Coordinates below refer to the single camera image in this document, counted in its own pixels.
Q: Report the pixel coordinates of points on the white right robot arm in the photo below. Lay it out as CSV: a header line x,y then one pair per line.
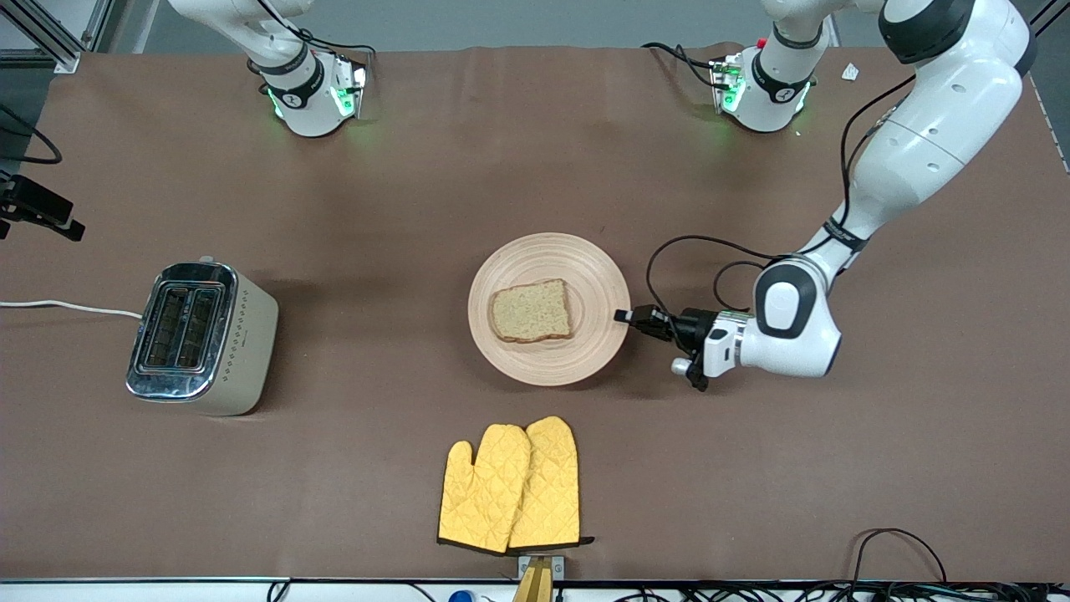
x,y
309,109

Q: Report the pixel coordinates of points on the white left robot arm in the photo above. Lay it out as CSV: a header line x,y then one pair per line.
x,y
919,142

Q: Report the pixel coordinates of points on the beige and chrome toaster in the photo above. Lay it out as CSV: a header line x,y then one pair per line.
x,y
242,351

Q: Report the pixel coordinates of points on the aluminium frame profile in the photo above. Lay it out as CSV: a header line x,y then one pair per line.
x,y
67,63

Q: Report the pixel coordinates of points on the round wooden plate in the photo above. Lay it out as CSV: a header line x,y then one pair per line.
x,y
543,364

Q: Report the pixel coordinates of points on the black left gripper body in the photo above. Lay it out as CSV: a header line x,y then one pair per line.
x,y
690,325

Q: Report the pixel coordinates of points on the small white paper scrap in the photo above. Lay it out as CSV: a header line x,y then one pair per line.
x,y
850,73

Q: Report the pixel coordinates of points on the brown bread slice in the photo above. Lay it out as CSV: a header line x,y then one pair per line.
x,y
531,311

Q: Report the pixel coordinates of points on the small blue cap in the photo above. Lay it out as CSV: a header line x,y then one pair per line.
x,y
461,597

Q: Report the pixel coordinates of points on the grey metal bracket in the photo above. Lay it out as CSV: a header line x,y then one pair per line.
x,y
558,568

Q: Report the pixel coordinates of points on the yellow quilted oven mitt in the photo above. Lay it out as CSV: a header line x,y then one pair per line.
x,y
481,493
552,485

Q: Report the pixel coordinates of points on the brown table cover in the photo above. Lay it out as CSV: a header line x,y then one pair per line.
x,y
585,167

